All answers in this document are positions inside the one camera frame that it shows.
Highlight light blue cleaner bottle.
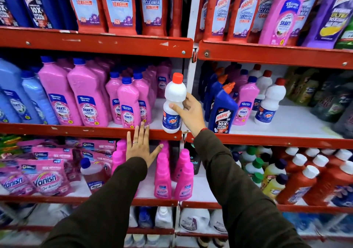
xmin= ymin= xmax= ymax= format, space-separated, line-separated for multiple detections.
xmin=21 ymin=70 xmax=60 ymax=126
xmin=0 ymin=59 xmax=42 ymax=125
xmin=0 ymin=90 xmax=20 ymax=124

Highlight pink cleaner bottle blue cap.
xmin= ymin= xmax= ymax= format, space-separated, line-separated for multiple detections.
xmin=233 ymin=69 xmax=249 ymax=94
xmin=232 ymin=76 xmax=260 ymax=126

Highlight white bottle blue cap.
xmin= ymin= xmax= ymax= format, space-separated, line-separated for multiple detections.
xmin=231 ymin=151 xmax=242 ymax=169

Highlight group of small pink bottles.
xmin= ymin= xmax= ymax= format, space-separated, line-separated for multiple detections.
xmin=111 ymin=139 xmax=195 ymax=201

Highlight blue packages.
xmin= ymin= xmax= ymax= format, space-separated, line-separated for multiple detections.
xmin=281 ymin=212 xmax=353 ymax=235

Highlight pile of pink detergent pouches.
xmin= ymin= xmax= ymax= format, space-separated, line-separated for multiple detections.
xmin=0 ymin=138 xmax=117 ymax=197

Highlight group of red-brown bottles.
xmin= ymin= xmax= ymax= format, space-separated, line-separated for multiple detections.
xmin=275 ymin=146 xmax=353 ymax=207

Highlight white bottle red cap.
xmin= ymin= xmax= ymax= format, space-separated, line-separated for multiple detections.
xmin=252 ymin=70 xmax=273 ymax=111
xmin=248 ymin=63 xmax=262 ymax=79
xmin=254 ymin=77 xmax=287 ymax=126
xmin=162 ymin=72 xmax=187 ymax=134

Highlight white shelf upright post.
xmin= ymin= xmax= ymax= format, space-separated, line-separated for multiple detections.
xmin=185 ymin=0 xmax=204 ymax=94

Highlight red metal shelf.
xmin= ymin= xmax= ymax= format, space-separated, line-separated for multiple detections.
xmin=0 ymin=26 xmax=194 ymax=59
xmin=0 ymin=168 xmax=179 ymax=208
xmin=185 ymin=97 xmax=353 ymax=150
xmin=0 ymin=225 xmax=175 ymax=235
xmin=198 ymin=40 xmax=353 ymax=70
xmin=176 ymin=231 xmax=353 ymax=241
xmin=181 ymin=171 xmax=353 ymax=215
xmin=0 ymin=99 xmax=183 ymax=141

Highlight group of dark green bottles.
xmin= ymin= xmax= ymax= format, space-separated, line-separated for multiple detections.
xmin=284 ymin=66 xmax=353 ymax=139

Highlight green packets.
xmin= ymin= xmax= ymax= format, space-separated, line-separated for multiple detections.
xmin=0 ymin=134 xmax=23 ymax=155

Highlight black bottle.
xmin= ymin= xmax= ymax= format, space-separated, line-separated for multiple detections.
xmin=184 ymin=142 xmax=202 ymax=175

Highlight white plastic jug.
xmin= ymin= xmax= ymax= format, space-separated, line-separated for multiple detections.
xmin=210 ymin=209 xmax=228 ymax=234
xmin=179 ymin=208 xmax=211 ymax=233

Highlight blue plastic bottle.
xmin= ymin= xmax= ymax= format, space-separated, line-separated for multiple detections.
xmin=138 ymin=206 xmax=154 ymax=228

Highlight person's right forearm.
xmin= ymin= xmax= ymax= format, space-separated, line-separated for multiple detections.
xmin=193 ymin=129 xmax=311 ymax=248

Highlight white bottle green cap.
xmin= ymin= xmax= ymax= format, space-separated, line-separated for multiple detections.
xmin=251 ymin=172 xmax=264 ymax=188
xmin=245 ymin=158 xmax=265 ymax=175
xmin=241 ymin=146 xmax=258 ymax=163

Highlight person's left forearm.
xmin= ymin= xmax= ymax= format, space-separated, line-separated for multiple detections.
xmin=41 ymin=157 xmax=148 ymax=248

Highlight purple cleaner bottle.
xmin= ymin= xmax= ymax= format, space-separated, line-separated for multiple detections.
xmin=301 ymin=0 xmax=353 ymax=49

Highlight red cleaner bottle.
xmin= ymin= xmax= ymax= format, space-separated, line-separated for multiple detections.
xmin=98 ymin=0 xmax=138 ymax=35
xmin=248 ymin=0 xmax=279 ymax=44
xmin=204 ymin=0 xmax=238 ymax=42
xmin=168 ymin=0 xmax=184 ymax=38
xmin=63 ymin=0 xmax=107 ymax=33
xmin=194 ymin=0 xmax=212 ymax=43
xmin=226 ymin=0 xmax=267 ymax=43
xmin=138 ymin=0 xmax=169 ymax=37

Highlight clear pink bottle blue cap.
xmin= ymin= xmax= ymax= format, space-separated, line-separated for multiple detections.
xmin=80 ymin=157 xmax=110 ymax=194

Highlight yellow bottle dark blue cap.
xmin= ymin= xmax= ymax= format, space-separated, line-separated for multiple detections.
xmin=262 ymin=173 xmax=289 ymax=200
xmin=261 ymin=159 xmax=288 ymax=190

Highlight green cleaner bottle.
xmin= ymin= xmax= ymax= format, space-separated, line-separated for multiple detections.
xmin=334 ymin=17 xmax=353 ymax=50

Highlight white plastic bottle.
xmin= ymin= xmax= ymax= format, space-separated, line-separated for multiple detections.
xmin=155 ymin=206 xmax=174 ymax=229
xmin=129 ymin=206 xmax=138 ymax=228

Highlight dark blue cleaner bottle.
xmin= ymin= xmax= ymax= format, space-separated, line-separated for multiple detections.
xmin=17 ymin=0 xmax=78 ymax=31
xmin=0 ymin=0 xmax=31 ymax=27

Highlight person's left hand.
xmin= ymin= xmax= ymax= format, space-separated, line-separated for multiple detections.
xmin=126 ymin=122 xmax=164 ymax=168

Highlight person's right hand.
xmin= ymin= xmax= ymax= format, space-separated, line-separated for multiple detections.
xmin=169 ymin=93 xmax=207 ymax=138

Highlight blue bottle orange cap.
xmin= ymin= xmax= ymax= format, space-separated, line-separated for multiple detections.
xmin=208 ymin=82 xmax=238 ymax=134
xmin=198 ymin=62 xmax=224 ymax=105
xmin=204 ymin=74 xmax=228 ymax=123

